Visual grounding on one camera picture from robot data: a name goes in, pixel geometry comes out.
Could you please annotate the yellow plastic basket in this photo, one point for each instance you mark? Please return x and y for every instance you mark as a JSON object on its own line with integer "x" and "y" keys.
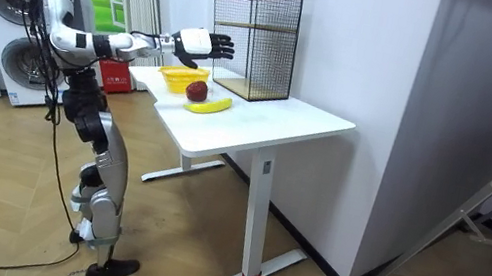
{"x": 176, "y": 79}

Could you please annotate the red apple soft toy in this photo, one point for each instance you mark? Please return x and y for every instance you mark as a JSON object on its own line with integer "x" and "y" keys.
{"x": 196, "y": 92}

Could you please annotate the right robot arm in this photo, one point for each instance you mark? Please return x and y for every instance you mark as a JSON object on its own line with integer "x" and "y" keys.
{"x": 128, "y": 44}

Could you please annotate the red box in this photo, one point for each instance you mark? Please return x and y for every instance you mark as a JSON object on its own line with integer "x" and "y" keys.
{"x": 115, "y": 78}

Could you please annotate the robot legs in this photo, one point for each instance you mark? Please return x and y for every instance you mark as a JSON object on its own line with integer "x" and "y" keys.
{"x": 112, "y": 160}

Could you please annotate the white desk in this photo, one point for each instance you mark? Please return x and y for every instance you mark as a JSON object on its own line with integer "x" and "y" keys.
{"x": 237, "y": 129}

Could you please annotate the yellow banana soft toy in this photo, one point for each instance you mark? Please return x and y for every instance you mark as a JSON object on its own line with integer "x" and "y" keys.
{"x": 208, "y": 106}

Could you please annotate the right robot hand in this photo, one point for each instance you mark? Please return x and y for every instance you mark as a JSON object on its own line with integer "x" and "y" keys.
{"x": 196, "y": 41}

